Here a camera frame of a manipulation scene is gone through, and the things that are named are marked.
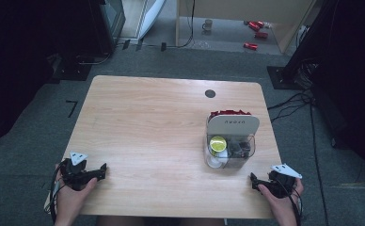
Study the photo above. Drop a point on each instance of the red can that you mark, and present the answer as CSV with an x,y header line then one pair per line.
x,y
255,25
261,35
250,46

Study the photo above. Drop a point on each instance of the yellow-green capsule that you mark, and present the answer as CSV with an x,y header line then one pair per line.
x,y
218,144

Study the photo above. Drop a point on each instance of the person's left hand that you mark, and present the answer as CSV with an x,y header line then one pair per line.
x,y
72,201

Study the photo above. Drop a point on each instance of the black cabinet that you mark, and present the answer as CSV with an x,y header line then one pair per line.
x,y
107,25

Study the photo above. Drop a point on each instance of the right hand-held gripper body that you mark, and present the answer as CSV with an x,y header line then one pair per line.
x,y
282,185

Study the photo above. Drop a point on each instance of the light wooden shelf frame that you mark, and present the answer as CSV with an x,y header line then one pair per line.
x,y
281,34

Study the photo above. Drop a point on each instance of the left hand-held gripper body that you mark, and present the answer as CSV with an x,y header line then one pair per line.
x,y
75,175

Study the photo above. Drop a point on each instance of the person's right hand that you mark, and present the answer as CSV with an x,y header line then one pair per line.
x,y
285,207

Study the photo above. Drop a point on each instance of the white capsule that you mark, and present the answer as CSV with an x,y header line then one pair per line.
x,y
217,159

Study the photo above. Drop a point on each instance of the white board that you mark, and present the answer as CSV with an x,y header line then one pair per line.
x,y
152,17

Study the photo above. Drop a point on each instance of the dark capsules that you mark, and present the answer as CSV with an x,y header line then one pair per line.
x,y
241,148

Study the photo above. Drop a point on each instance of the clear box with white lid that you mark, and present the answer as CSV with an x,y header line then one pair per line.
x,y
232,125

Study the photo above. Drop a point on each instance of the grey mug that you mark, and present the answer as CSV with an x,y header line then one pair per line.
x,y
207,25

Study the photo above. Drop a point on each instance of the black stand base plate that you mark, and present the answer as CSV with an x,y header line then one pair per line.
x,y
281,78
72,70

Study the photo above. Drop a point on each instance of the red packets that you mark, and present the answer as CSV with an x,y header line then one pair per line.
x,y
229,112

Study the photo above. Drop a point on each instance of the dark curtain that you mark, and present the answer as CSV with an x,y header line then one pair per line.
x,y
17,62
353,78

